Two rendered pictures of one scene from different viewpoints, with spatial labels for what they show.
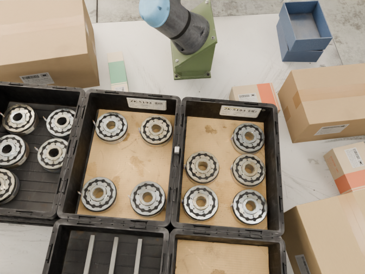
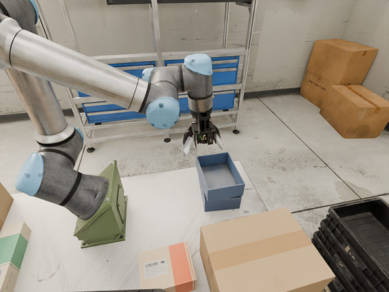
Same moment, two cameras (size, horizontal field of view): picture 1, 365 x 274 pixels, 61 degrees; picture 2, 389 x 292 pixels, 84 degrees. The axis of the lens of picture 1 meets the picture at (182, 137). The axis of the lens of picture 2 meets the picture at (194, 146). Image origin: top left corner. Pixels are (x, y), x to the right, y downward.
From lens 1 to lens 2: 0.56 m
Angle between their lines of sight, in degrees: 28
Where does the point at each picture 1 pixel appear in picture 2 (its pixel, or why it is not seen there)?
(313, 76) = (226, 231)
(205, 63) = (110, 227)
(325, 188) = not seen: outside the picture
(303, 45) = (218, 194)
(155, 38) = not seen: hidden behind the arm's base
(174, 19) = (52, 185)
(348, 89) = (270, 244)
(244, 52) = (165, 206)
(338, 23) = (268, 168)
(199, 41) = (91, 204)
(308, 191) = not seen: outside the picture
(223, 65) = (142, 223)
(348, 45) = (280, 183)
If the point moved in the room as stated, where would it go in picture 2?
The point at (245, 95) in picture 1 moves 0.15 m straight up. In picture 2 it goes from (153, 264) to (146, 238)
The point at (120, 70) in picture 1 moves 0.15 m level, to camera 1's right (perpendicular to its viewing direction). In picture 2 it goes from (9, 247) to (55, 245)
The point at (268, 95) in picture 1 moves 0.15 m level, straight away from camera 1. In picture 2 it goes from (182, 260) to (200, 221)
